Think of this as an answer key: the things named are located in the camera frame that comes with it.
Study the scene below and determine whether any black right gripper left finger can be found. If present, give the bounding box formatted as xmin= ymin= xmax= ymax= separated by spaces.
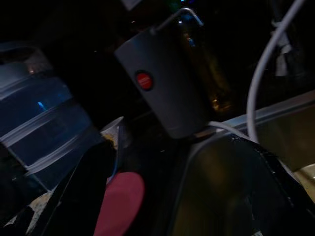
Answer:
xmin=31 ymin=142 xmax=120 ymax=236

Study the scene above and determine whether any amber oil bottle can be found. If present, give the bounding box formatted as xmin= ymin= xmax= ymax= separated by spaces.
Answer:
xmin=181 ymin=24 xmax=233 ymax=113

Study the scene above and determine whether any grey water filter canister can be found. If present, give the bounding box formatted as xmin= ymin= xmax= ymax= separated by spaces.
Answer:
xmin=113 ymin=7 xmax=215 ymax=140

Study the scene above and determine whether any clear tiered food container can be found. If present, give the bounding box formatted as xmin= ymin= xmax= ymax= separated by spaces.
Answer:
xmin=0 ymin=41 xmax=104 ymax=191

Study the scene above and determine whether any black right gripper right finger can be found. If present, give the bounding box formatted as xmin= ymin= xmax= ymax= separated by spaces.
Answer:
xmin=230 ymin=137 xmax=304 ymax=236

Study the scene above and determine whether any pink plate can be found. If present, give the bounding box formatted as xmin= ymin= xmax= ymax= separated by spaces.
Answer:
xmin=93 ymin=172 xmax=145 ymax=236

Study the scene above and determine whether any short white hose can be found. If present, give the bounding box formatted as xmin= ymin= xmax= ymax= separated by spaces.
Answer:
xmin=209 ymin=120 xmax=249 ymax=138

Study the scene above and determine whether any stainless steel sink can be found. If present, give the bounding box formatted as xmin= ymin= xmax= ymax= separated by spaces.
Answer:
xmin=167 ymin=89 xmax=315 ymax=236

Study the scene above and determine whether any long white hose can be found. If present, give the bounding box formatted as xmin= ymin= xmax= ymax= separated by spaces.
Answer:
xmin=247 ymin=0 xmax=307 ymax=145

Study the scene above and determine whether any white cartoon print cup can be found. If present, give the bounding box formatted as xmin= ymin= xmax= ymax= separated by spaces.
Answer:
xmin=100 ymin=116 xmax=130 ymax=148

